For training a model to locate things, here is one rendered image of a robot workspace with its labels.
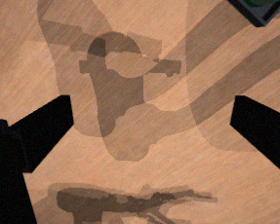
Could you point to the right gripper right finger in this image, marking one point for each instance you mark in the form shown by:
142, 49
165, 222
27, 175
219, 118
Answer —
259, 124

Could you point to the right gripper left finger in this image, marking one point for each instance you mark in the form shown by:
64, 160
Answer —
23, 146

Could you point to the dark grey rectangular tray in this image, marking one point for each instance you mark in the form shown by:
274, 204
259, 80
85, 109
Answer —
258, 16

